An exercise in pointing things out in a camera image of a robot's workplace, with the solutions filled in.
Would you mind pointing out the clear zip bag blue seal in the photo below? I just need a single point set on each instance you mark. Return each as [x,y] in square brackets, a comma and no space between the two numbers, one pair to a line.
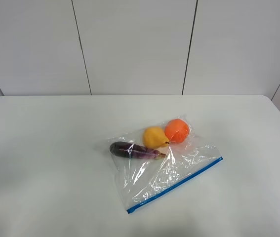
[141,181]

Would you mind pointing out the yellow pear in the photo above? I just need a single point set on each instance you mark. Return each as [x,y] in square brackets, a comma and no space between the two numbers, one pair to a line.
[154,137]

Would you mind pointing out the purple eggplant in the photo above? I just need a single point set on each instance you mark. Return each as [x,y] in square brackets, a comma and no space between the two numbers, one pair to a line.
[130,150]

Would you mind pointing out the orange fruit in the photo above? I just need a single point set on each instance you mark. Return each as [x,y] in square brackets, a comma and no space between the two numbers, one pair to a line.
[177,131]

